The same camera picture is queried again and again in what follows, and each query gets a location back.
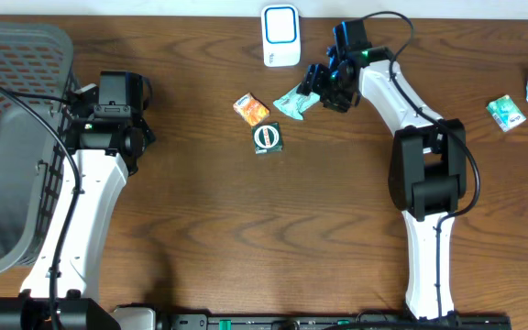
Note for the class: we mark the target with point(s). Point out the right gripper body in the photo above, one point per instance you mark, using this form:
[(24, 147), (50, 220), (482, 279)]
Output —
[(327, 85)]

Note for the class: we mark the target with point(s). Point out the light green wrapper pack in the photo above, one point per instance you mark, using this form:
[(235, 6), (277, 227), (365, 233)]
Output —
[(294, 104)]

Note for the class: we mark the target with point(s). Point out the green round-logo box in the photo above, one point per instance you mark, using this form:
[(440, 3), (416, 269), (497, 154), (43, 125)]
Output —
[(267, 138)]

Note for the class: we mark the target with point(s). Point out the orange tissue pack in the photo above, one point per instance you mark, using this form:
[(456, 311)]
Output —
[(251, 109)]

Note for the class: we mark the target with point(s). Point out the teal Kleenex tissue pack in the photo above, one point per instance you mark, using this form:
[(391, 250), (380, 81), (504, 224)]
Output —
[(506, 113)]

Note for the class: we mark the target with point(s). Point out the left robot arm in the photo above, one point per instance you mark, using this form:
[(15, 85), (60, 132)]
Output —
[(106, 137)]

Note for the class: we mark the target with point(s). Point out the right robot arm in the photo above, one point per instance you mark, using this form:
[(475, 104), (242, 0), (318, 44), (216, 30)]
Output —
[(427, 174)]

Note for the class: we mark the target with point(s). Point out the grey plastic mesh basket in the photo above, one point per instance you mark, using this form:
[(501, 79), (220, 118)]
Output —
[(36, 60)]

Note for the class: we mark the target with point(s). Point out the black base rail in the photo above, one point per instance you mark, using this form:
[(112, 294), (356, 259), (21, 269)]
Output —
[(361, 321)]

